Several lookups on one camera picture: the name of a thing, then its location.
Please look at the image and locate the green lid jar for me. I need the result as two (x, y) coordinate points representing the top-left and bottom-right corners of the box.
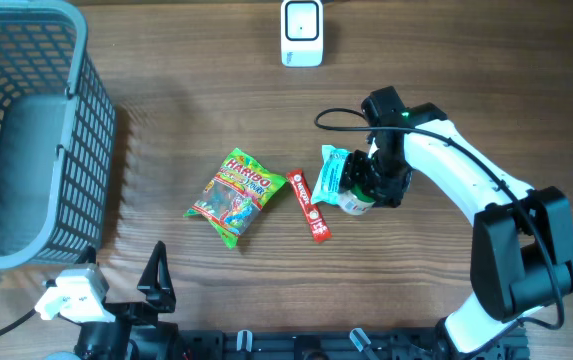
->
(338, 185), (375, 216)

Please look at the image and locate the mint green tissue pack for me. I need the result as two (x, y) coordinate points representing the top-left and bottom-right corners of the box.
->
(311, 145), (351, 205)

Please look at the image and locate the red Nescafe coffee stick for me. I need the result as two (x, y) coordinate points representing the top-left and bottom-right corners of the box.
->
(287, 169), (332, 243)

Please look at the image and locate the Haribo gummy candy bag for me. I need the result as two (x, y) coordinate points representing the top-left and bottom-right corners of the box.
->
(184, 148), (287, 249)

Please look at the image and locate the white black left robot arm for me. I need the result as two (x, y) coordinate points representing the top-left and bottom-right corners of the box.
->
(74, 241), (193, 360)

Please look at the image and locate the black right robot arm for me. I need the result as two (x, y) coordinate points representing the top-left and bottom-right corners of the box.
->
(340, 87), (573, 359)

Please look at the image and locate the white barcode scanner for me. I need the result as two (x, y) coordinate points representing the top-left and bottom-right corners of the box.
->
(280, 0), (324, 67)

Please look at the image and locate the grey plastic shopping basket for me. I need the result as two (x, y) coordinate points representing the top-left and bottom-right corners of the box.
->
(0, 1), (117, 269)

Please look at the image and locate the black aluminium mounting rail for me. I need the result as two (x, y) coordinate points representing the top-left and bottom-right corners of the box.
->
(175, 327), (530, 360)

